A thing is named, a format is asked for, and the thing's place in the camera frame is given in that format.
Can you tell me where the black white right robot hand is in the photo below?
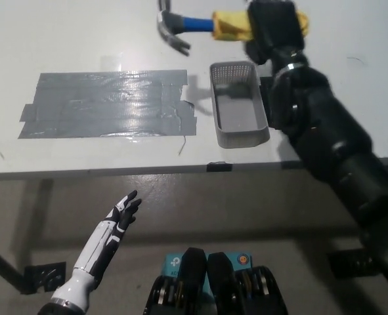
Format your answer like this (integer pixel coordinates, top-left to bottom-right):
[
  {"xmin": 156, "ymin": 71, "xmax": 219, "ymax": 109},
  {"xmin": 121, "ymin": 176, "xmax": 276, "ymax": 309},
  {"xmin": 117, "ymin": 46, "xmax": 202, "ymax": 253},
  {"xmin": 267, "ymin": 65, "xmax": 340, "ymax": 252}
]
[{"xmin": 244, "ymin": 0, "xmax": 309, "ymax": 66}]

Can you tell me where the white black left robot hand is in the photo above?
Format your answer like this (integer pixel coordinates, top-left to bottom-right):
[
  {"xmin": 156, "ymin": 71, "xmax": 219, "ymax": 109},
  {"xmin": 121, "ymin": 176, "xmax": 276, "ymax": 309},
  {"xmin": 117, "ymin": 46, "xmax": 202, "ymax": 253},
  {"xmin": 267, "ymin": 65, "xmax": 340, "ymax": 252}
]
[{"xmin": 50, "ymin": 190, "xmax": 143, "ymax": 311}]

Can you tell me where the hammer blue neck yellow grip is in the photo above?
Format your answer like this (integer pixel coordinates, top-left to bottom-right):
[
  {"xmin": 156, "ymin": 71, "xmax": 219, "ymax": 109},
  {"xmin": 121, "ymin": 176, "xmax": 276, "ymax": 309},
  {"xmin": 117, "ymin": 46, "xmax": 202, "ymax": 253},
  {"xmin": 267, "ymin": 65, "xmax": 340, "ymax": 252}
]
[{"xmin": 156, "ymin": 0, "xmax": 311, "ymax": 57}]

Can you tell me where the gray perforated plastic container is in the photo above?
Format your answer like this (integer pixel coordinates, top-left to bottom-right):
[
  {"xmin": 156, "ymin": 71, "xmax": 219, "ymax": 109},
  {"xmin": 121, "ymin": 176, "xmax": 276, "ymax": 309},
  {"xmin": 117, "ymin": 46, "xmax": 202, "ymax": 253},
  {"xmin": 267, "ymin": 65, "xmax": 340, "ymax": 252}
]
[{"xmin": 208, "ymin": 60, "xmax": 270, "ymax": 149}]

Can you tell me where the black metal table leg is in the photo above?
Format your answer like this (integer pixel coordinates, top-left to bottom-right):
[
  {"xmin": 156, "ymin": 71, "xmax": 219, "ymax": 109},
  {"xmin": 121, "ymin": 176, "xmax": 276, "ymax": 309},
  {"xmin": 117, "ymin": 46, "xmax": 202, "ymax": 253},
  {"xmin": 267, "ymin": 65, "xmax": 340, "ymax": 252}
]
[{"xmin": 0, "ymin": 240, "xmax": 26, "ymax": 295}]

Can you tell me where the small black tape strip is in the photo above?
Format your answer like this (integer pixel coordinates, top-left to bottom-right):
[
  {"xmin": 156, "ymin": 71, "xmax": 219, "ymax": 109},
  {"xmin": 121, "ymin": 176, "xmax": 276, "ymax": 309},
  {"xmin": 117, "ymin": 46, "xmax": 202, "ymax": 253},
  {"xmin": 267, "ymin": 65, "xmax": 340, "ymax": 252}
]
[{"xmin": 206, "ymin": 161, "xmax": 234, "ymax": 173}]

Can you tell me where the gray duct tape patch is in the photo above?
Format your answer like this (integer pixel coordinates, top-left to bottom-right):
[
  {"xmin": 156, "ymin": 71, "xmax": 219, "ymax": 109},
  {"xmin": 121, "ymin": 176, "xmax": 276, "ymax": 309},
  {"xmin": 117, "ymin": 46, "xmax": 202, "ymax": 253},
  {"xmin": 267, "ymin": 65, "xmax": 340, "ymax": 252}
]
[{"xmin": 16, "ymin": 69, "xmax": 198, "ymax": 140}]

